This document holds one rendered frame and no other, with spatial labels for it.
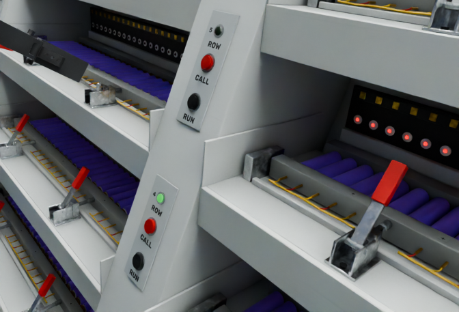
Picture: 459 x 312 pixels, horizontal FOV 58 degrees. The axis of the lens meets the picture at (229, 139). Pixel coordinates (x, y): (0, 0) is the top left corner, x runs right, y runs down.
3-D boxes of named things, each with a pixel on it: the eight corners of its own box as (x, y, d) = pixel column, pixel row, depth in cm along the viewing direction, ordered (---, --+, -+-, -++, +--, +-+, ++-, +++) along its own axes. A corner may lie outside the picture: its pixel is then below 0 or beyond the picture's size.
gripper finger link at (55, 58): (25, 37, 50) (33, 41, 48) (63, 56, 54) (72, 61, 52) (20, 48, 50) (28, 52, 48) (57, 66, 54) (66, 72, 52)
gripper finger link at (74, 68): (39, 37, 52) (41, 38, 51) (87, 62, 57) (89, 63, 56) (28, 59, 52) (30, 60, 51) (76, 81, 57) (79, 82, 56)
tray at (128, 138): (148, 186, 49) (150, 111, 46) (-2, 69, 89) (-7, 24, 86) (263, 151, 62) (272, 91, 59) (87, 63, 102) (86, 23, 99)
